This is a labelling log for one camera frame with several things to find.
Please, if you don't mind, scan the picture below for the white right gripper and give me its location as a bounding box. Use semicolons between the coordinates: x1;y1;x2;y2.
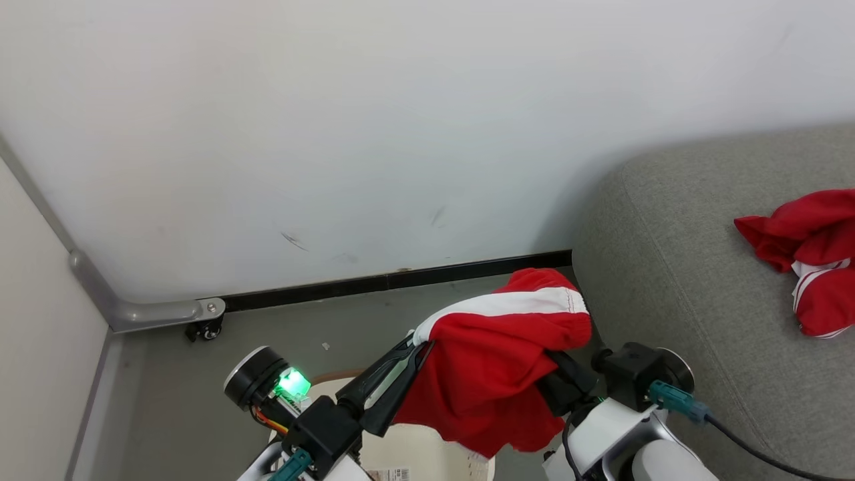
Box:
538;349;659;478

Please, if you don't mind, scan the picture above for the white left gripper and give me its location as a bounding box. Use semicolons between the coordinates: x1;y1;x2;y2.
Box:
224;334;435;436

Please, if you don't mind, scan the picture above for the red shorts white stripe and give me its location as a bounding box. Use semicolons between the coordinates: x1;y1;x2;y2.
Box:
391;267;593;458

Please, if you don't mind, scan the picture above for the red jersey number 23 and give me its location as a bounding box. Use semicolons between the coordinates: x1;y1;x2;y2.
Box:
733;189;855;339

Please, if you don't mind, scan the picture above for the grey fabric sofa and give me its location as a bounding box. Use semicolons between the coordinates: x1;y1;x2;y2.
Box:
572;124;855;481

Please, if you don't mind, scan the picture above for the cream plastic laundry basket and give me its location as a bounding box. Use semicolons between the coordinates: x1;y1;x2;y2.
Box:
267;369;495;481

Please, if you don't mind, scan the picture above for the black baseboard strip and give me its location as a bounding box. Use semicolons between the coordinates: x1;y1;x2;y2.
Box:
222;250;573;313

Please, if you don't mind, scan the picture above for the black caster wheel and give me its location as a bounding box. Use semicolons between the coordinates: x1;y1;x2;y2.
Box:
186;319;224;343

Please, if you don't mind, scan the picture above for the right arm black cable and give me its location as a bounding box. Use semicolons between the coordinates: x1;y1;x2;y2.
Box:
648;379;855;481

